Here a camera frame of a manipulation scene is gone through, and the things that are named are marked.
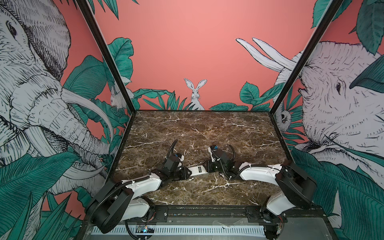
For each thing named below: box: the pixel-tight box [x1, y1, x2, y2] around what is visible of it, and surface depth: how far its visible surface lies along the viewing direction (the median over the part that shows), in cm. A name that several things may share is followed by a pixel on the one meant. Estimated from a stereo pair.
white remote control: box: [187, 165, 209, 177], surface depth 90 cm
